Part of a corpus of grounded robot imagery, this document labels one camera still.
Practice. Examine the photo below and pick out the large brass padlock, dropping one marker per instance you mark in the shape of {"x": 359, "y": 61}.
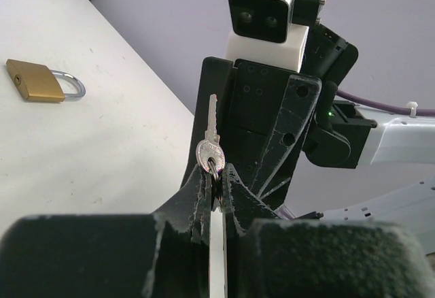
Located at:
{"x": 38, "y": 83}

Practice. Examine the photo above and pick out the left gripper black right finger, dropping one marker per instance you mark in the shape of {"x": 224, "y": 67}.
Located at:
{"x": 267, "y": 256}

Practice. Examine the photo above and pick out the large padlock keys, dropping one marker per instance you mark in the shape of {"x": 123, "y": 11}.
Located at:
{"x": 210, "y": 155}

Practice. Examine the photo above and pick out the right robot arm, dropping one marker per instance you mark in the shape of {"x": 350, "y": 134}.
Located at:
{"x": 346, "y": 131}

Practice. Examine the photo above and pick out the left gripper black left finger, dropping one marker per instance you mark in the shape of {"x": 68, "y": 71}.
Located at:
{"x": 161, "y": 254}

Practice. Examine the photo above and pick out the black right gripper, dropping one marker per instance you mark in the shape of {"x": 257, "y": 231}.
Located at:
{"x": 261, "y": 113}

